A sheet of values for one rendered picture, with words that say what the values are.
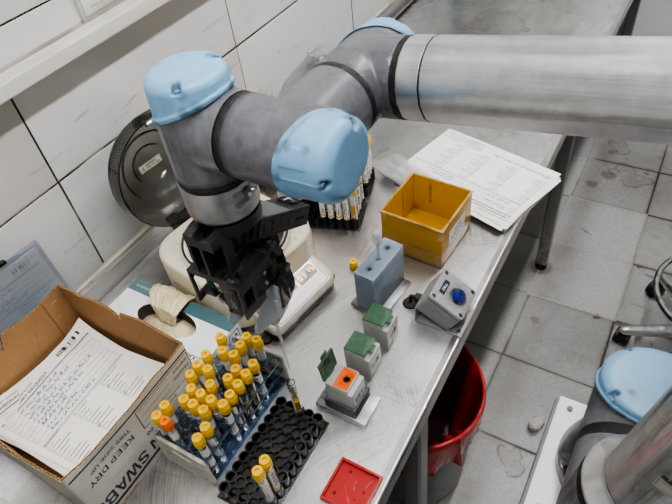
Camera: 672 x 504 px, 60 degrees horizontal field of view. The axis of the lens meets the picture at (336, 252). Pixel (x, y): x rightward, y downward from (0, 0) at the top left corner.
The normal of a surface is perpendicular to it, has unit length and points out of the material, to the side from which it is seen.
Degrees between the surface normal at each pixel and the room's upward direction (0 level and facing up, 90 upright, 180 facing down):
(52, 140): 90
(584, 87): 62
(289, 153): 55
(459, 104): 86
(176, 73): 0
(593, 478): 39
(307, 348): 0
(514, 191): 1
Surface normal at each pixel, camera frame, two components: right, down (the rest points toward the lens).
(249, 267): -0.11, -0.70
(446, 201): -0.55, 0.63
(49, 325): 0.85, 0.27
